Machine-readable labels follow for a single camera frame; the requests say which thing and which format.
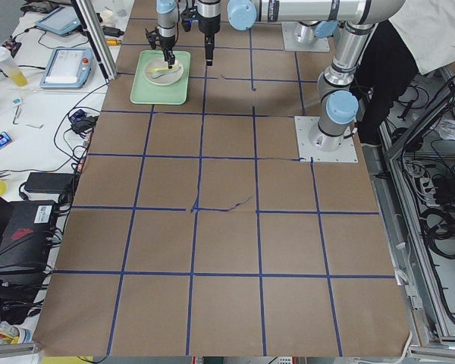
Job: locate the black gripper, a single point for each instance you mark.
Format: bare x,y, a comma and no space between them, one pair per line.
167,42
208,19

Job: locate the white round plate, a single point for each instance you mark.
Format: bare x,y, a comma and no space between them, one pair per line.
164,80

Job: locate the yellow plastic fork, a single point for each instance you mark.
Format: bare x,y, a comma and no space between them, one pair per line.
162,69

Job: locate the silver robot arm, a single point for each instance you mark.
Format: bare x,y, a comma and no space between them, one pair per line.
168,17
280,59

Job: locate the light green plastic spoon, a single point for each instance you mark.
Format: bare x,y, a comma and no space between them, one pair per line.
160,74

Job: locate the light green rectangular tray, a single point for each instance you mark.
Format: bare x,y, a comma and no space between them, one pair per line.
144,92

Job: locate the white paper cup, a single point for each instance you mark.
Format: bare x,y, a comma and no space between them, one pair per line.
108,18

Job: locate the blue teach pendant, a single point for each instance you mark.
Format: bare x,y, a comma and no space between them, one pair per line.
68,68
62,21

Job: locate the bottle with yellow liquid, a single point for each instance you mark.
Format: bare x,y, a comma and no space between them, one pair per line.
10,68

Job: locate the black laptop power brick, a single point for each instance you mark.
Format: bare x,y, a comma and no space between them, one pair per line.
47,183

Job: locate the person in white shirt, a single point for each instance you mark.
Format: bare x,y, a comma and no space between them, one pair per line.
418,39

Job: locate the black computer case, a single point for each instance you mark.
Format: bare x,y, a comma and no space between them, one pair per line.
26,232

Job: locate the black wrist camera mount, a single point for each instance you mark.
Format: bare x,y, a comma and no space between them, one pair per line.
152,38
187,17

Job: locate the aluminium frame post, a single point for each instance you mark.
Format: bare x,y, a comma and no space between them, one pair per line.
91,26

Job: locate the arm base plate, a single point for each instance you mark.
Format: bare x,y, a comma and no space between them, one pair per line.
315,146
306,36

